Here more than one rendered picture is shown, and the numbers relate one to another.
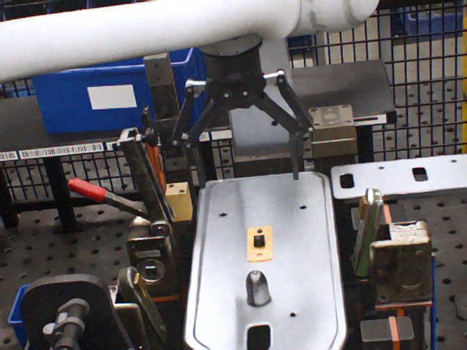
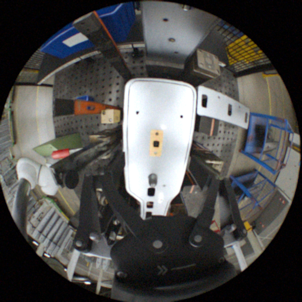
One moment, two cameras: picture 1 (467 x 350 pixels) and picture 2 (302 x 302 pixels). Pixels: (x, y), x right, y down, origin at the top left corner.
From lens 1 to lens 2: 1.26 m
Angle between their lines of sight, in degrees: 79
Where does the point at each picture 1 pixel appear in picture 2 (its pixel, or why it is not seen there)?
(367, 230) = not seen: hidden behind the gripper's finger
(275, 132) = (174, 56)
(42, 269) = (84, 78)
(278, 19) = not seen: outside the picture
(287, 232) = (170, 137)
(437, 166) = (235, 107)
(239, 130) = (151, 51)
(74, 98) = (60, 47)
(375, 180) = (215, 106)
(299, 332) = (164, 192)
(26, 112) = not seen: hidden behind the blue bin
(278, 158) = (171, 66)
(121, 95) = (79, 37)
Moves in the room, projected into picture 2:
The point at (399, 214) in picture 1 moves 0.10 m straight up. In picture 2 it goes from (215, 127) to (235, 133)
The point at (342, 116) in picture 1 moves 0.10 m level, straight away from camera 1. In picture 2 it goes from (214, 64) to (211, 43)
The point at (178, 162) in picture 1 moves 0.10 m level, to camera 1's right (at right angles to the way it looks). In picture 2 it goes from (115, 59) to (144, 55)
